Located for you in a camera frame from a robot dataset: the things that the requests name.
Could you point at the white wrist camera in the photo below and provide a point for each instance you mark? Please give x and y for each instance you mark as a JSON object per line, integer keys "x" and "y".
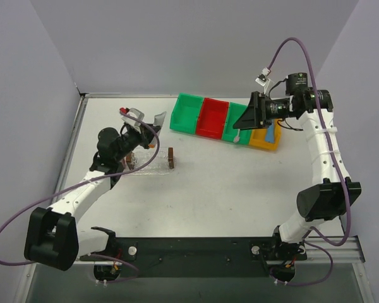
{"x": 132, "y": 117}
{"x": 263, "y": 80}

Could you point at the yellow bin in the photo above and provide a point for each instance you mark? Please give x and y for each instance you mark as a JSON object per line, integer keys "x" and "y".
{"x": 257, "y": 138}

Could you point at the far green bin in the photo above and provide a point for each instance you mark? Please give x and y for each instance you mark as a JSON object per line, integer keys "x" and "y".
{"x": 184, "y": 116}

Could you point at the right wrist motor cylinder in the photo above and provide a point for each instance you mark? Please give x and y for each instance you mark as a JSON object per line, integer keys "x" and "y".
{"x": 297, "y": 82}

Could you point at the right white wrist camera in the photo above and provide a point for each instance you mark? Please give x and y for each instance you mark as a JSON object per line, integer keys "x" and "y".
{"x": 263, "y": 80}

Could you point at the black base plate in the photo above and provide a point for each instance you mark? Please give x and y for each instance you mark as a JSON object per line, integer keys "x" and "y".
{"x": 205, "y": 257}

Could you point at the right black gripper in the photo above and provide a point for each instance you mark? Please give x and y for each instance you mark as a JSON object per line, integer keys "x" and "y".
{"x": 256, "y": 110}

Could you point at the red bin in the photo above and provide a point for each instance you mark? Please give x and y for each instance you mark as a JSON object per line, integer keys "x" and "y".
{"x": 212, "y": 118}

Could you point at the blue toothpaste tube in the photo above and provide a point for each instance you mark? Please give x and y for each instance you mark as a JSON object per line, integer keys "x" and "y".
{"x": 270, "y": 134}

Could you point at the green bin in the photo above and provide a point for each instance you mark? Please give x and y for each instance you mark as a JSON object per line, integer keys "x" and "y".
{"x": 240, "y": 137}
{"x": 184, "y": 116}

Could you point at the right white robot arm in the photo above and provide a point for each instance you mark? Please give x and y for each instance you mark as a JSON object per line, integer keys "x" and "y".
{"x": 332, "y": 192}

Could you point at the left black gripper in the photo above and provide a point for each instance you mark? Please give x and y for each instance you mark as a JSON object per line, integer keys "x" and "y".
{"x": 149, "y": 134}

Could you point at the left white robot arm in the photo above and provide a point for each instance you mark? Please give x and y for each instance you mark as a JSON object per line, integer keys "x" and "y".
{"x": 62, "y": 217}

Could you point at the clear textured acrylic tray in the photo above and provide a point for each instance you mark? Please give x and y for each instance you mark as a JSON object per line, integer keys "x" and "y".
{"x": 151, "y": 165}

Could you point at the pink cup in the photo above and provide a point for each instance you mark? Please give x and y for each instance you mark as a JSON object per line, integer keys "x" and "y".
{"x": 123, "y": 162}

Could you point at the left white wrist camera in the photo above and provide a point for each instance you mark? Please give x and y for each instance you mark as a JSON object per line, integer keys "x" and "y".
{"x": 132, "y": 117}

